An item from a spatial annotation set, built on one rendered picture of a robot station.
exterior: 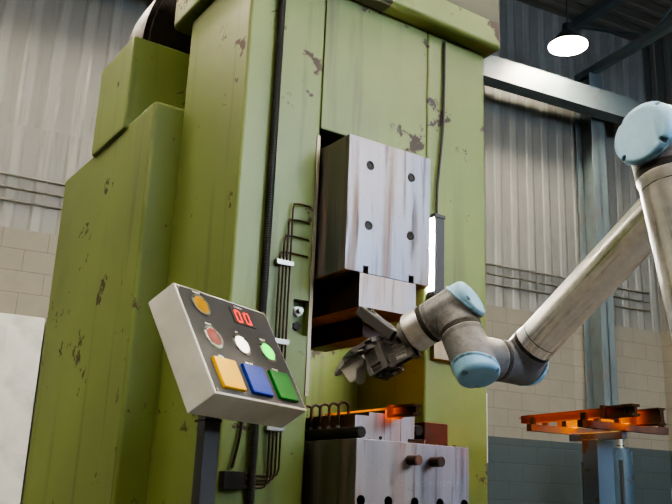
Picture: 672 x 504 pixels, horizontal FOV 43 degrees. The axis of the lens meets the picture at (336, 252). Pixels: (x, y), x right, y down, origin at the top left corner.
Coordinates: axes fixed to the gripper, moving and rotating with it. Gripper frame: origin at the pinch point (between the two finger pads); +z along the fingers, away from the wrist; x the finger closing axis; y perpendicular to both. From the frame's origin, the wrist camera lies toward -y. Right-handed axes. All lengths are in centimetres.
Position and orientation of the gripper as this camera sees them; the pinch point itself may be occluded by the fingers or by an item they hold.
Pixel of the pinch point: (338, 369)
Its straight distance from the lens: 198.0
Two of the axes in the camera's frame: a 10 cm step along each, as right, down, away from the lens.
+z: -7.6, 5.3, 3.9
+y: 3.1, 8.1, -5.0
